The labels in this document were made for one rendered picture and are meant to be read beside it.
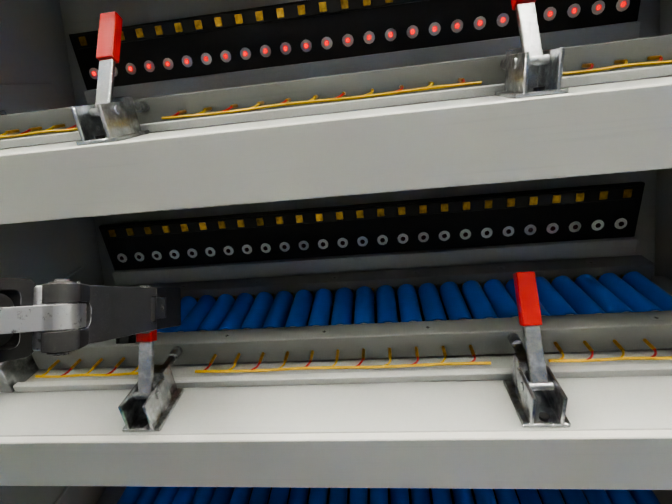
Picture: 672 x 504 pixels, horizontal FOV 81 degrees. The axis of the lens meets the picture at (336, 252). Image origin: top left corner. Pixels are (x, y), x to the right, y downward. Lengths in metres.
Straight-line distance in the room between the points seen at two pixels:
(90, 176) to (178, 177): 0.06
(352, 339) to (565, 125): 0.20
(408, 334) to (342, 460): 0.10
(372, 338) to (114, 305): 0.19
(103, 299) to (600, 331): 0.32
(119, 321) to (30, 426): 0.19
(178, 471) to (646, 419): 0.30
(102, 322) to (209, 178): 0.11
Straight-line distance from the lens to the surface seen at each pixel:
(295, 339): 0.32
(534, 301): 0.29
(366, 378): 0.31
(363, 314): 0.35
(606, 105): 0.27
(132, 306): 0.23
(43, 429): 0.38
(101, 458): 0.35
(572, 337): 0.35
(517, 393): 0.30
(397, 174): 0.24
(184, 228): 0.44
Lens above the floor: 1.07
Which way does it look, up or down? 7 degrees down
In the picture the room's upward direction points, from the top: 5 degrees counter-clockwise
